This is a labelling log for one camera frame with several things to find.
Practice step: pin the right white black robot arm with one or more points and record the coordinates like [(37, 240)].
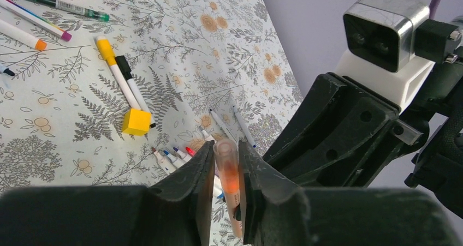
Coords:
[(438, 163)]

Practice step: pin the clear orange pen cap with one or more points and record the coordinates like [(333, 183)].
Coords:
[(226, 158)]

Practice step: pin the black capped white marker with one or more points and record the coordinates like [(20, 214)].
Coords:
[(127, 74)]

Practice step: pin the floral table mat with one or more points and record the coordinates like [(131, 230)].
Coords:
[(62, 113)]

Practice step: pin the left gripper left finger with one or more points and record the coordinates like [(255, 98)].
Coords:
[(174, 211)]

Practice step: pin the dark green marker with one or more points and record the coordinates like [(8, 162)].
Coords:
[(75, 9)]

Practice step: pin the purple capped white marker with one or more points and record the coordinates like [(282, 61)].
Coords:
[(184, 156)]

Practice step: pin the orange brown marker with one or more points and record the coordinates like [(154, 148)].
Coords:
[(231, 197)]

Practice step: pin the blue capped white marker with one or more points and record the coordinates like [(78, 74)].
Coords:
[(4, 69)]

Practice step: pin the light blue capped marker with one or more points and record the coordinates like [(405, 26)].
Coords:
[(176, 161)]

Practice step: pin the yellow capped white marker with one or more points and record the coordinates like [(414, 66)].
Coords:
[(107, 53)]

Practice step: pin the red brown capped marker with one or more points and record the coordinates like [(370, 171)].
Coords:
[(163, 162)]

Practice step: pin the grey white marker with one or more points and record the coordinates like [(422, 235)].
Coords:
[(206, 135)]

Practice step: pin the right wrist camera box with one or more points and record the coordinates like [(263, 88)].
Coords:
[(393, 46)]

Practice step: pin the dark blue capped marker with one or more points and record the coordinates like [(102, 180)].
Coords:
[(223, 126)]

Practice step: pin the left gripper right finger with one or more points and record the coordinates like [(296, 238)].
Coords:
[(276, 211)]

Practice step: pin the yellow cube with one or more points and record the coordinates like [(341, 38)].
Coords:
[(136, 122)]

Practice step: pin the orange capped white marker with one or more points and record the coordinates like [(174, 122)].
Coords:
[(22, 36)]

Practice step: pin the magenta capped white marker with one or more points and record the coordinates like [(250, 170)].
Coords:
[(35, 19)]

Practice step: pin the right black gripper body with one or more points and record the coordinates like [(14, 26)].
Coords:
[(343, 135)]

